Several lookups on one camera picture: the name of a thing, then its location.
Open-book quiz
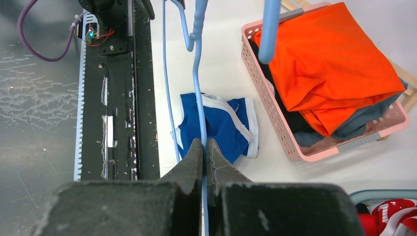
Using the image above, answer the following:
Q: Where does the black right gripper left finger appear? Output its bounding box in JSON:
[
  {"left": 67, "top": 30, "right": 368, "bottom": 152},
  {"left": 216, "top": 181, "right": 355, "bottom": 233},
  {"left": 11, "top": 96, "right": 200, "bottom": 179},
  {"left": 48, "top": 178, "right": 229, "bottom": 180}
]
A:
[{"left": 32, "top": 139, "right": 203, "bottom": 236}]

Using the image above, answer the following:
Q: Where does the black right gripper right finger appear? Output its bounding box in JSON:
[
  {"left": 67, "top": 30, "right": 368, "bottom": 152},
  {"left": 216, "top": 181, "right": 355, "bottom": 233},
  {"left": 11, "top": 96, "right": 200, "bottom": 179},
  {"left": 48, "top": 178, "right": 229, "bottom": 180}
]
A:
[{"left": 207, "top": 139, "right": 364, "bottom": 236}]

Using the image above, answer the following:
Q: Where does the blue white-lettered underwear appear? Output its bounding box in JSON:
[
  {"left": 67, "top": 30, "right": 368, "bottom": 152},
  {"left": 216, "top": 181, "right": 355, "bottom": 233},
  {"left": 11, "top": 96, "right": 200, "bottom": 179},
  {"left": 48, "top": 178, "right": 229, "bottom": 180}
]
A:
[{"left": 171, "top": 92, "right": 259, "bottom": 163}]

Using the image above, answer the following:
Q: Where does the dark garment under orange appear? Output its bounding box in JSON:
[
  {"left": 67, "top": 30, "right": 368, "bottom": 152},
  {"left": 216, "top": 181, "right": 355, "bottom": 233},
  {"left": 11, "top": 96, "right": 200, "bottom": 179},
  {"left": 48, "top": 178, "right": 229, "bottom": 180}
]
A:
[{"left": 249, "top": 39, "right": 408, "bottom": 149}]

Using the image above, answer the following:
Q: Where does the teal oval laundry basket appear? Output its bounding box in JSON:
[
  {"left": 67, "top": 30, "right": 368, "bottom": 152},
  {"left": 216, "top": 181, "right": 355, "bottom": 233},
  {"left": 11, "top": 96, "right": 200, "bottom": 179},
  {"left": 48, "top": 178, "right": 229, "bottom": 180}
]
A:
[{"left": 349, "top": 189, "right": 417, "bottom": 205}]

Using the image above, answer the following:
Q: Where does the red white garment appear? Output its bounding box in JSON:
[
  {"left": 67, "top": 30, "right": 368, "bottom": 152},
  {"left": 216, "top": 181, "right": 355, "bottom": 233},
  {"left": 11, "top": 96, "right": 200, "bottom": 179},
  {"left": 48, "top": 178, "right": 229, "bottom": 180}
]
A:
[{"left": 356, "top": 199, "right": 417, "bottom": 236}]

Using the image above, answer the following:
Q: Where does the orange folded garment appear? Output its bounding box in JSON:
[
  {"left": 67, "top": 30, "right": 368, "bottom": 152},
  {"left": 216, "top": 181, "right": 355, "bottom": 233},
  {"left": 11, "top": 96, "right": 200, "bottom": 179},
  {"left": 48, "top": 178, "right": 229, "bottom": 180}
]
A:
[{"left": 253, "top": 1, "right": 406, "bottom": 138}]

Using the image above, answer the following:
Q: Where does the pink perforated plastic basket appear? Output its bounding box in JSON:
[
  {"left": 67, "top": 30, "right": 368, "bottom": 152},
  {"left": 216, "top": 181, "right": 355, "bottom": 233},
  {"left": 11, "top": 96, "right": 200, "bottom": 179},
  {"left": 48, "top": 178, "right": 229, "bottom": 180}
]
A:
[{"left": 241, "top": 2, "right": 413, "bottom": 162}]

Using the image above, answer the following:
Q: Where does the wooden clothes rack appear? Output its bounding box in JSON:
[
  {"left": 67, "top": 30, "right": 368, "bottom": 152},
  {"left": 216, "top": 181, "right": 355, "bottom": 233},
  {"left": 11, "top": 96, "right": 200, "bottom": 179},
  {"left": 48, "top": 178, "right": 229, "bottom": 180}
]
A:
[{"left": 280, "top": 0, "right": 417, "bottom": 142}]

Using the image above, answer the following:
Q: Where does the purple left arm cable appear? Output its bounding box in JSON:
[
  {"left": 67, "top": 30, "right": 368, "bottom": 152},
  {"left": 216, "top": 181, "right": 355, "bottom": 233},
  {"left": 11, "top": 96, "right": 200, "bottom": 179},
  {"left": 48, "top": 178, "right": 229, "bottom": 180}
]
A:
[{"left": 17, "top": 0, "right": 82, "bottom": 62}]

